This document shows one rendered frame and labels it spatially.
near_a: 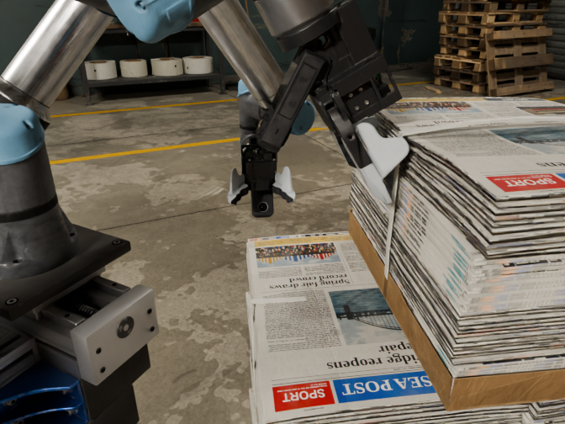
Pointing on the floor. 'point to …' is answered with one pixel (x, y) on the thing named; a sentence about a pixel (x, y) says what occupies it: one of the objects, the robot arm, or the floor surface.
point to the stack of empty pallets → (467, 51)
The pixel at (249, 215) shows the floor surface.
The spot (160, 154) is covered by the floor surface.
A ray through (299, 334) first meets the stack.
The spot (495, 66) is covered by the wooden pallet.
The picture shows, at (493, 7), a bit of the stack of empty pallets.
